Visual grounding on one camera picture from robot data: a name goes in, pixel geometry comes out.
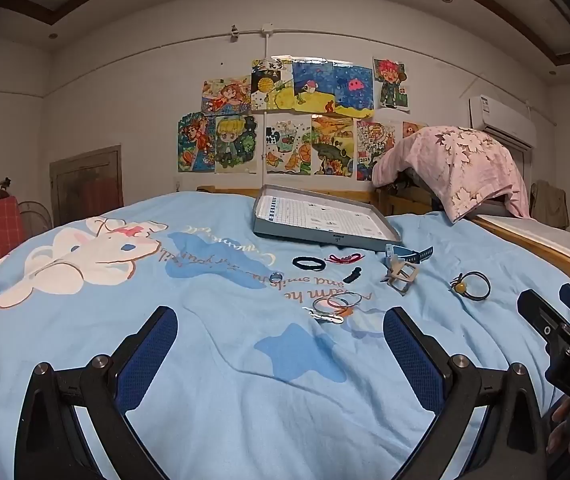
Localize black braided hair tie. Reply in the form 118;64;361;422
292;255;327;271

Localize brown wooden door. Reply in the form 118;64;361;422
49;144;124;229

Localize light blue printed blanket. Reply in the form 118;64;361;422
0;191;570;480

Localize light blue wrist watch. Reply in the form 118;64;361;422
383;243;435;271

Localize olive hanging jacket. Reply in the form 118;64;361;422
530;179;570;231

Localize yellow bead hair tie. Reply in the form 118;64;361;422
448;270;491;304

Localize grey cardboard box lid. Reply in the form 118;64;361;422
252;184;402;253

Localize white air conditioner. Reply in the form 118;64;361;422
468;95;538;150

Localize pink floral cloth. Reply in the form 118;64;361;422
371;125;531;224

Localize wooden bed frame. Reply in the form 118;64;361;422
197;180;570;294

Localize wire fan guard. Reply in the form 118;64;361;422
17;200;54;236

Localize beige hair claw clip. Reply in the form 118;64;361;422
379;259;420;296

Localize silver hair clip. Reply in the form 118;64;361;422
302;306;345;324

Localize group of colourful wall drawings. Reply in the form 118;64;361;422
177;55;429;182

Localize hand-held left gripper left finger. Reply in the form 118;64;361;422
14;305;180;480

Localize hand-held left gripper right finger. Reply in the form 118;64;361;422
382;306;549;480

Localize thin metal bangles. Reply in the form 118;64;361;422
312;292;363;314

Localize white wall conduit pipe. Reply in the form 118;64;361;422
229;22;274;191

